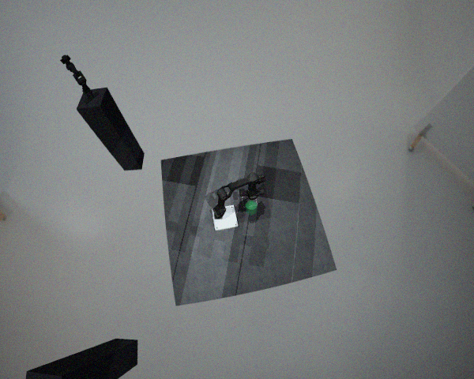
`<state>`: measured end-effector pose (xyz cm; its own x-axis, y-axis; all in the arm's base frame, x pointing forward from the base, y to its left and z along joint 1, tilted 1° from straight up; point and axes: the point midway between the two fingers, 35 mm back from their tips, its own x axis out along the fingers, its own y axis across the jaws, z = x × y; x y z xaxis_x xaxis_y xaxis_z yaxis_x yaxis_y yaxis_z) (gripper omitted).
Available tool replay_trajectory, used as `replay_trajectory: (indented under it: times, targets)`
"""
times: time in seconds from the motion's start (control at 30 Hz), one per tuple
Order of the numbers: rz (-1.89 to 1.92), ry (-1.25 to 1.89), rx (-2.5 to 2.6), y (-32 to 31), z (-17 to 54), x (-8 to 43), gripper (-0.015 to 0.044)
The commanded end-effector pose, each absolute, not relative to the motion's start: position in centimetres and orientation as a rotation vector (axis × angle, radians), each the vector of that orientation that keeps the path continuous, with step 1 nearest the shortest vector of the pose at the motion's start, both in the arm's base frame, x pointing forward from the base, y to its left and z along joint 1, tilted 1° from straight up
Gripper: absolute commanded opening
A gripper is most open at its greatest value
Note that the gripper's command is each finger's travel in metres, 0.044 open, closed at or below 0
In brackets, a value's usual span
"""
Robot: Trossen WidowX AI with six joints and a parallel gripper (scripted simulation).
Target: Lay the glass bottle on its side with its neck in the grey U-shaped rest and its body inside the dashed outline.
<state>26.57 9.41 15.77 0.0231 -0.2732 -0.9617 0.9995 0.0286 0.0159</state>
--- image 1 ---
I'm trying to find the green glass bottle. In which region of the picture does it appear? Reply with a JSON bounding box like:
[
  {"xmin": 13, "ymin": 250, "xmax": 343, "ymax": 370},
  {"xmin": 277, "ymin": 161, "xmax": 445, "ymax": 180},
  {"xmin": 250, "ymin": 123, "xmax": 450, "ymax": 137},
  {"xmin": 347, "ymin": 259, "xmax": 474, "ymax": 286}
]
[{"xmin": 246, "ymin": 199, "xmax": 258, "ymax": 215}]

